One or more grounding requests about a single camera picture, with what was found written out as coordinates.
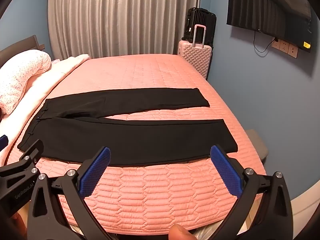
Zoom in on black television cable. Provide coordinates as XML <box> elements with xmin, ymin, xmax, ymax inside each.
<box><xmin>253</xmin><ymin>29</ymin><xmax>277</xmax><ymax>54</ymax></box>

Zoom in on beige wall socket panel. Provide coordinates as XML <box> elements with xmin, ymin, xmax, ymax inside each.
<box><xmin>271</xmin><ymin>38</ymin><xmax>299</xmax><ymax>59</ymax></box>

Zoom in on wall-mounted television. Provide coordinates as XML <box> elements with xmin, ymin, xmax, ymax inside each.
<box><xmin>226</xmin><ymin>0</ymin><xmax>313</xmax><ymax>53</ymax></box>

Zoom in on person's right hand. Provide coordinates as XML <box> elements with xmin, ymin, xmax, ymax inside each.
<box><xmin>168</xmin><ymin>223</ymin><xmax>198</xmax><ymax>240</ymax></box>

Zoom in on light pink blanket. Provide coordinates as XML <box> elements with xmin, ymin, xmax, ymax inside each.
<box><xmin>0</xmin><ymin>54</ymin><xmax>91</xmax><ymax>161</ymax></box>

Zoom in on white dotted pillow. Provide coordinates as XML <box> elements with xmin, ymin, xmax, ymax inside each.
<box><xmin>0</xmin><ymin>49</ymin><xmax>52</xmax><ymax>116</ymax></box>

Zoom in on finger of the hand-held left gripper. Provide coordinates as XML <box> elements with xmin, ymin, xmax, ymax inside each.
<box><xmin>0</xmin><ymin>139</ymin><xmax>45</xmax><ymax>180</ymax></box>
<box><xmin>0</xmin><ymin>135</ymin><xmax>9</xmax><ymax>153</ymax></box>

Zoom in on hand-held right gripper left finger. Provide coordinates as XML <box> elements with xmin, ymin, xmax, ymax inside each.
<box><xmin>27</xmin><ymin>146</ymin><xmax>112</xmax><ymax>240</ymax></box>

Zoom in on pink quilted bed cover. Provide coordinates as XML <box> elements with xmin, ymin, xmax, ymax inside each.
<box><xmin>5</xmin><ymin>54</ymin><xmax>267</xmax><ymax>236</ymax></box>

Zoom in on black pants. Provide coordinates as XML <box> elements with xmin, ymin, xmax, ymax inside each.
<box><xmin>17</xmin><ymin>87</ymin><xmax>238</xmax><ymax>167</ymax></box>

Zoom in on grey-brown headboard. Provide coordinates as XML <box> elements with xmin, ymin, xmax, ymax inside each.
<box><xmin>0</xmin><ymin>35</ymin><xmax>41</xmax><ymax>66</ymax></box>

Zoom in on black suitcase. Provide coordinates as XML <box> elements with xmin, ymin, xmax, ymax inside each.
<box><xmin>184</xmin><ymin>7</ymin><xmax>217</xmax><ymax>46</ymax></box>

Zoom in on grey pleated curtain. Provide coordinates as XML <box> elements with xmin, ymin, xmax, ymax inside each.
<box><xmin>47</xmin><ymin>0</ymin><xmax>202</xmax><ymax>59</ymax></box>

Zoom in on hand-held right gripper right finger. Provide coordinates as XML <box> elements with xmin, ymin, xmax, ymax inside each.
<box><xmin>210</xmin><ymin>144</ymin><xmax>294</xmax><ymax>240</ymax></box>

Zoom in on pink suitcase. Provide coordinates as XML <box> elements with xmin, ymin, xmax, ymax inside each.
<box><xmin>177</xmin><ymin>24</ymin><xmax>213</xmax><ymax>81</ymax></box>

